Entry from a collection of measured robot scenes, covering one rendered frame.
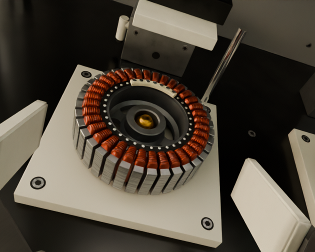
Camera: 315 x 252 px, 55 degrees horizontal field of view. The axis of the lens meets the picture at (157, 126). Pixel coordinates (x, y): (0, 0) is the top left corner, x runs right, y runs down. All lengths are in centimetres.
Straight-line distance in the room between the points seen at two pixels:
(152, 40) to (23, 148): 21
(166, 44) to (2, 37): 17
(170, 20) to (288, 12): 28
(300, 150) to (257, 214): 18
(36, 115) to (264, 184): 13
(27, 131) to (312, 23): 42
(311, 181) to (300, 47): 25
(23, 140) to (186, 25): 13
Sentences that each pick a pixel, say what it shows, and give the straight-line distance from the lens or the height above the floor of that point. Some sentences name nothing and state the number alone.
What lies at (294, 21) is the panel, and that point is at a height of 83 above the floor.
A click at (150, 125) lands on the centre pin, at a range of 24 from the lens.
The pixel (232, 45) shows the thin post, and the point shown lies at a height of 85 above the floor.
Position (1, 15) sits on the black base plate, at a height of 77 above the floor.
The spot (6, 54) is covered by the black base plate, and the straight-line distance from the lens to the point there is 34.
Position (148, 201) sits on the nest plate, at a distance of 23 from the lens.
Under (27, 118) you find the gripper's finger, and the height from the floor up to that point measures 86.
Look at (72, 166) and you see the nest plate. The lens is 24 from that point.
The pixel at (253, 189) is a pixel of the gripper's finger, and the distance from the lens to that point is 19.
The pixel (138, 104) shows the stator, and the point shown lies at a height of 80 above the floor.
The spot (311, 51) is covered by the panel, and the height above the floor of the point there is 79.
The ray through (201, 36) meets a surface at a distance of 22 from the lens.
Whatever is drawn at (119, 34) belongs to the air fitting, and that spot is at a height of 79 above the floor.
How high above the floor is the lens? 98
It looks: 45 degrees down
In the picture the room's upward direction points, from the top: 23 degrees clockwise
